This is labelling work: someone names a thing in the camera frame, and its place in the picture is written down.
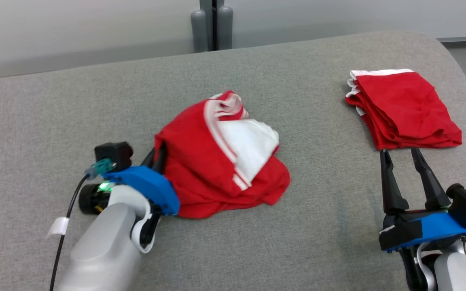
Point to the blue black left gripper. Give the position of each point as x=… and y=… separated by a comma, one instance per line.
x=152, y=186

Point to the grey baseboard strip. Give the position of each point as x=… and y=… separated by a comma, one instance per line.
x=465, y=39

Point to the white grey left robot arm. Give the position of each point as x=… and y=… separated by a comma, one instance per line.
x=103, y=242

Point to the teal left camera connector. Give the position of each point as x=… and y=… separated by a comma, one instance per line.
x=101, y=166

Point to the red basketball jersey white trim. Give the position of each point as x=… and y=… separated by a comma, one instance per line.
x=200, y=169

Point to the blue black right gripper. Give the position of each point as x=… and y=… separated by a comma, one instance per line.
x=431, y=226

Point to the grey cylindrical post cap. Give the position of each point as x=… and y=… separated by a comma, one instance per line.
x=225, y=28
x=199, y=32

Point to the grey metal partition post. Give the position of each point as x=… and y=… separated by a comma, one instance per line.
x=212, y=20

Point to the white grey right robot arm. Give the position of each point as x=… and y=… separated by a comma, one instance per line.
x=455, y=270

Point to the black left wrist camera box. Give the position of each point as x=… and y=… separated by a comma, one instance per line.
x=113, y=154

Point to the red shorts with white stripe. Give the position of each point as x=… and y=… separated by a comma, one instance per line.
x=407, y=109

